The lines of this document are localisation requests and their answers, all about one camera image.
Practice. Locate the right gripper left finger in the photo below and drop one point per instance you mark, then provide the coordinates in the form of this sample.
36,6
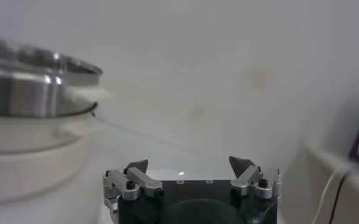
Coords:
136,179

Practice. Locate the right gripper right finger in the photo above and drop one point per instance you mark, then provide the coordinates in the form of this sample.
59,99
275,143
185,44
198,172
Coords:
249,179

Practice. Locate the stainless steel steamer basket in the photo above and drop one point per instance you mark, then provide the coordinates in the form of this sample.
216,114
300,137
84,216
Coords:
30,88

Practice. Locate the cream electric cooking pot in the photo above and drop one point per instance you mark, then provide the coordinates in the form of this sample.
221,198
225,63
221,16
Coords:
30,170

